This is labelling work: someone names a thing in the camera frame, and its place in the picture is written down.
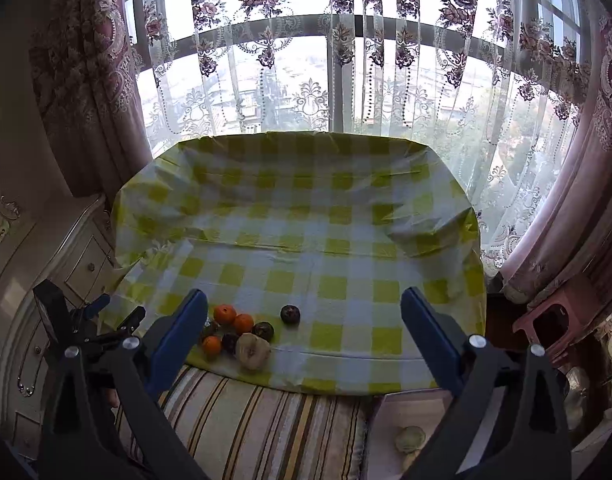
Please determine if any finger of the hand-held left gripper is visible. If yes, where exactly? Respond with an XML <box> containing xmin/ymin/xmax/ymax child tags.
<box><xmin>93</xmin><ymin>307</ymin><xmax>147</xmax><ymax>346</ymax></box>
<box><xmin>80</xmin><ymin>293</ymin><xmax>111</xmax><ymax>320</ymax></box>

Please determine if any pink patterned drape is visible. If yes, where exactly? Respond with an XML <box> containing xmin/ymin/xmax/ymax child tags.
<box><xmin>28</xmin><ymin>0</ymin><xmax>153</xmax><ymax>198</ymax></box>
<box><xmin>486</xmin><ymin>10</ymin><xmax>612</xmax><ymax>307</ymax></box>

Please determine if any grey window frame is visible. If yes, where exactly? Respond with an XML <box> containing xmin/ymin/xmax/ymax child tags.
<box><xmin>121</xmin><ymin>0</ymin><xmax>589</xmax><ymax>136</ymax></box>

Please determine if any pale yellow pear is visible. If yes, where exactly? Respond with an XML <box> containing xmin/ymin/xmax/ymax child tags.
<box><xmin>235</xmin><ymin>332</ymin><xmax>271</xmax><ymax>371</ymax></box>

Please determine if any red plastic stool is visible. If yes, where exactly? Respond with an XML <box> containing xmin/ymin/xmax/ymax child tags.
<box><xmin>512</xmin><ymin>280</ymin><xmax>602</xmax><ymax>362</ymax></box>

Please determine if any yellow white checked tablecloth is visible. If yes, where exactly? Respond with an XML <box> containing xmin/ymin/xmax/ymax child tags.
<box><xmin>110</xmin><ymin>130</ymin><xmax>488</xmax><ymax>397</ymax></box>

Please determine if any cream cabinet with drawers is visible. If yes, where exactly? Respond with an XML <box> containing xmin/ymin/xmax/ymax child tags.
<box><xmin>0</xmin><ymin>194</ymin><xmax>123</xmax><ymax>461</ymax></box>

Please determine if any sheer floral lace curtain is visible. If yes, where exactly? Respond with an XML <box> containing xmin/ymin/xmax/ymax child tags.
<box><xmin>135</xmin><ymin>0</ymin><xmax>592</xmax><ymax>282</ymax></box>

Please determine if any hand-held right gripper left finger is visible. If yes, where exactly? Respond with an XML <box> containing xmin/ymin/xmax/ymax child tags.
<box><xmin>41</xmin><ymin>288</ymin><xmax>209</xmax><ymax>480</ymax></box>

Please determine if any striped cushion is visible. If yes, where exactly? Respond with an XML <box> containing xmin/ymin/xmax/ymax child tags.
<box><xmin>115</xmin><ymin>362</ymin><xmax>373</xmax><ymax>480</ymax></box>

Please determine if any pale green round object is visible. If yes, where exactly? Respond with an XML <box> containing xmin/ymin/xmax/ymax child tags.
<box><xmin>395</xmin><ymin>426</ymin><xmax>427</xmax><ymax>455</ymax></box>

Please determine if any white cardboard box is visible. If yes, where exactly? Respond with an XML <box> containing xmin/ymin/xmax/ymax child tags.
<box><xmin>370</xmin><ymin>392</ymin><xmax>459</xmax><ymax>480</ymax></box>

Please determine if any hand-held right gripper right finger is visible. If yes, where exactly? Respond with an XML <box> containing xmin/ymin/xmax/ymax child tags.
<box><xmin>400</xmin><ymin>287</ymin><xmax>572</xmax><ymax>480</ymax></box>

